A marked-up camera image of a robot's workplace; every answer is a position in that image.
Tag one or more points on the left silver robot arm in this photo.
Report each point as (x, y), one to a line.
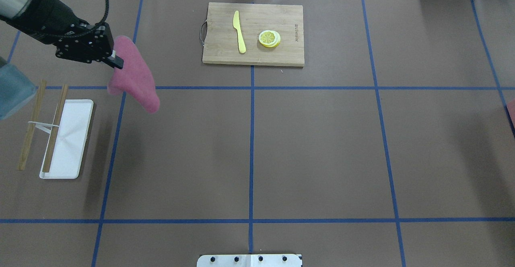
(52, 22)

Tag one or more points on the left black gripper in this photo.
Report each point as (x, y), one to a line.
(51, 20)

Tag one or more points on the yellow lemon slices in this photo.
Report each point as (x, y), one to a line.
(269, 38)

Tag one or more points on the pink cleaning cloth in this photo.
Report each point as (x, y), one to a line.
(135, 78)

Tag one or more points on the pink plastic bin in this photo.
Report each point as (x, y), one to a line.
(510, 107)

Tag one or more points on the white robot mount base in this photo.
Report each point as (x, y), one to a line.
(250, 260)

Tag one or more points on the white rectangular tray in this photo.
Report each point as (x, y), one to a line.
(71, 140)

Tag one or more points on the yellow plastic knife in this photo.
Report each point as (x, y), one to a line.
(237, 26)

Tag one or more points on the bamboo cutting board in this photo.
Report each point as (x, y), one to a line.
(220, 43)

